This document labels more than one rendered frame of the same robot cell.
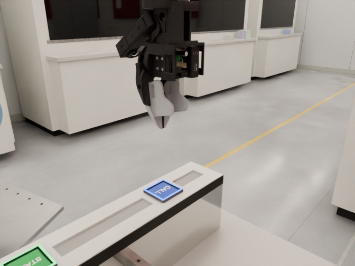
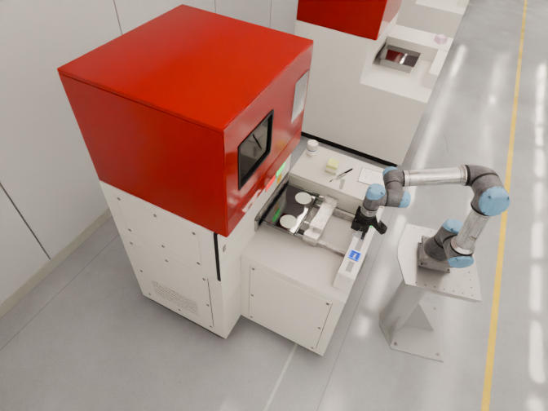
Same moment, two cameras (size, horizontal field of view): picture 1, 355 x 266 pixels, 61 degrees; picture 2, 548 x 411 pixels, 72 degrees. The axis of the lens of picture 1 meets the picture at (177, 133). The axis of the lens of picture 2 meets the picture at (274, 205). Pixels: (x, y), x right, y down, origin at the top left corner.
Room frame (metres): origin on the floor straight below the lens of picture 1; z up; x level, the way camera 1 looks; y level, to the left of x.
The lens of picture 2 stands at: (1.46, -0.80, 2.58)
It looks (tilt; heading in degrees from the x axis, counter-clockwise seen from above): 47 degrees down; 160
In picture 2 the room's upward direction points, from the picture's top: 5 degrees clockwise
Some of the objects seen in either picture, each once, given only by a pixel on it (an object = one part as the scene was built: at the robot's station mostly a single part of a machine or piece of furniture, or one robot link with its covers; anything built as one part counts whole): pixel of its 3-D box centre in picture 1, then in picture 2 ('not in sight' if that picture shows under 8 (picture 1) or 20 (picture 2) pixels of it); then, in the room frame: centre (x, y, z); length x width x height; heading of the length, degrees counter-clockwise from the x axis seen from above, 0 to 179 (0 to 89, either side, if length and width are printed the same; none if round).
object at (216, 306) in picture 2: not in sight; (212, 247); (-0.13, -0.65, 0.41); 0.82 x 0.71 x 0.82; 137
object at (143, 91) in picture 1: (149, 78); not in sight; (0.50, 0.05, 1.19); 0.05 x 0.02 x 0.09; 137
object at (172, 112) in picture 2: not in sight; (203, 112); (-0.11, -0.63, 1.52); 0.81 x 0.75 x 0.59; 137
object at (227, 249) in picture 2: not in sight; (257, 206); (0.11, -0.40, 1.02); 0.82 x 0.03 x 0.40; 137
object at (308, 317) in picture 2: not in sight; (315, 257); (0.13, 0.03, 0.41); 0.97 x 0.64 x 0.82; 137
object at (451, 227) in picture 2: not in sight; (451, 232); (0.56, 0.55, 1.06); 0.13 x 0.12 x 0.14; 161
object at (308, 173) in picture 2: not in sight; (342, 180); (-0.10, 0.23, 0.89); 0.62 x 0.35 x 0.14; 47
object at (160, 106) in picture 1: (161, 107); not in sight; (0.49, 0.03, 1.14); 0.06 x 0.03 x 0.09; 47
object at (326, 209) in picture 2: not in sight; (320, 220); (0.17, -0.02, 0.87); 0.36 x 0.08 x 0.03; 137
